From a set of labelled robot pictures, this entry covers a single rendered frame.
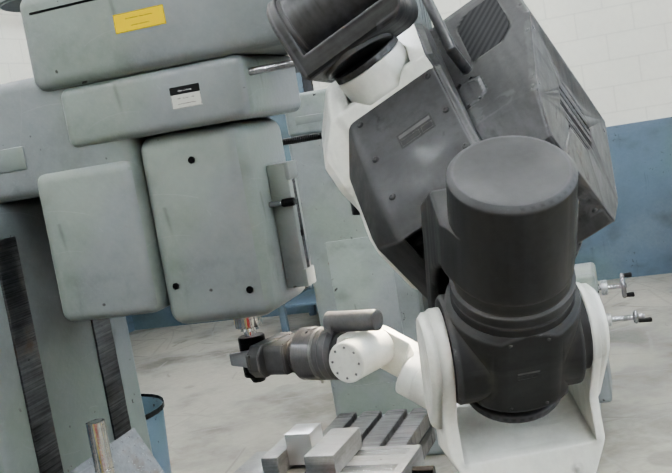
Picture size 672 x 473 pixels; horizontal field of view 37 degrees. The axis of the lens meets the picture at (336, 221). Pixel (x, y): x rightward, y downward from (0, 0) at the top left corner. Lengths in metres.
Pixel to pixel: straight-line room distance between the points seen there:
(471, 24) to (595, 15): 6.85
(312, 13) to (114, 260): 0.69
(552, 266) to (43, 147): 1.06
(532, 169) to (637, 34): 7.19
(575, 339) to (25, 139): 1.08
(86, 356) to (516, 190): 1.26
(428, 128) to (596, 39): 6.98
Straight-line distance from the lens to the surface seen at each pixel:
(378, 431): 2.29
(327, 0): 1.15
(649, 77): 8.05
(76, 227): 1.72
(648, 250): 8.16
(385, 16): 1.13
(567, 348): 0.96
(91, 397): 1.98
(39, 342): 1.86
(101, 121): 1.67
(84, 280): 1.73
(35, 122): 1.75
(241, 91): 1.56
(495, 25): 1.20
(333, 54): 1.14
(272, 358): 1.67
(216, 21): 1.56
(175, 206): 1.64
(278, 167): 1.65
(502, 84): 1.11
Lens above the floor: 1.60
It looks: 6 degrees down
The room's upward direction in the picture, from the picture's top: 10 degrees counter-clockwise
